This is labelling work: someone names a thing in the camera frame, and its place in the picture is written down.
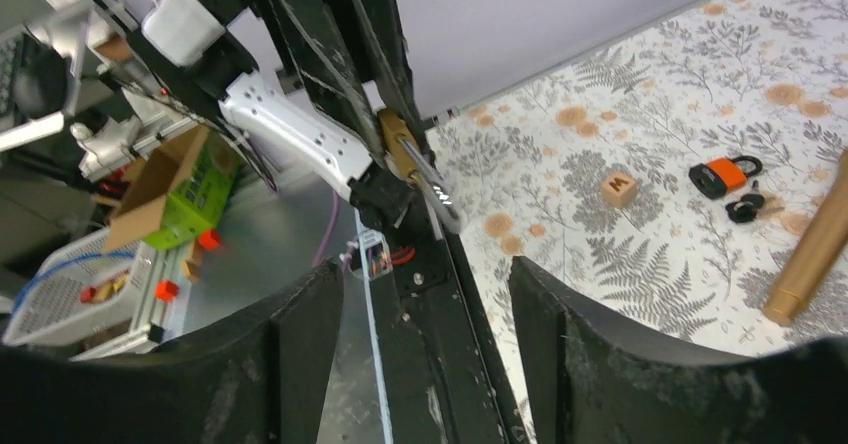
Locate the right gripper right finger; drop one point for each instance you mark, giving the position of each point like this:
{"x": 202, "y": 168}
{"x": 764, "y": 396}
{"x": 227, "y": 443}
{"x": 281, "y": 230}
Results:
{"x": 594, "y": 375}

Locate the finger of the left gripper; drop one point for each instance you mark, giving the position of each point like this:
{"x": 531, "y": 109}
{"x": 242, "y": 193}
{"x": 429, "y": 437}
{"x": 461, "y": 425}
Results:
{"x": 372, "y": 30}
{"x": 319, "y": 50}

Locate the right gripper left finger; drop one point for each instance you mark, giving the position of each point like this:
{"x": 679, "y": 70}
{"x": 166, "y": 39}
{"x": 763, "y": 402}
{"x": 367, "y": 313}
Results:
{"x": 259, "y": 375}

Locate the black keys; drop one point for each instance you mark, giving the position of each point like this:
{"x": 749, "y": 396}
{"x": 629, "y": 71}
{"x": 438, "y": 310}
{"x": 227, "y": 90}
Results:
{"x": 747, "y": 207}

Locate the orange black padlock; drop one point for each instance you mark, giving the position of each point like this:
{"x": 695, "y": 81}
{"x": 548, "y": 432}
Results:
{"x": 721, "y": 176}

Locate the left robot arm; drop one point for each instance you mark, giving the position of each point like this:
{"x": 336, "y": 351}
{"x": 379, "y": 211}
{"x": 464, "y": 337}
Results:
{"x": 225, "y": 86}

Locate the wooden letter cube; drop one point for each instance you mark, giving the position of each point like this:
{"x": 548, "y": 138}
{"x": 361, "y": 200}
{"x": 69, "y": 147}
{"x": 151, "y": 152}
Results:
{"x": 619, "y": 189}

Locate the cardboard box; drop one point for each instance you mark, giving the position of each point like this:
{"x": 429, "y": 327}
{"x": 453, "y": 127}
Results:
{"x": 179, "y": 193}

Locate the white basket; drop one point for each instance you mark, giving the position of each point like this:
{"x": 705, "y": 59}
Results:
{"x": 79, "y": 290}

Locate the floral table mat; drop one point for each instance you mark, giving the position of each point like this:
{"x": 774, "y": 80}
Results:
{"x": 765, "y": 78}

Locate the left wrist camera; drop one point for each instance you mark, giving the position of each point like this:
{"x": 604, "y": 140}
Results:
{"x": 181, "y": 30}

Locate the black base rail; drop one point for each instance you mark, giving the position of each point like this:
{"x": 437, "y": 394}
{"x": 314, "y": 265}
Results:
{"x": 440, "y": 376}

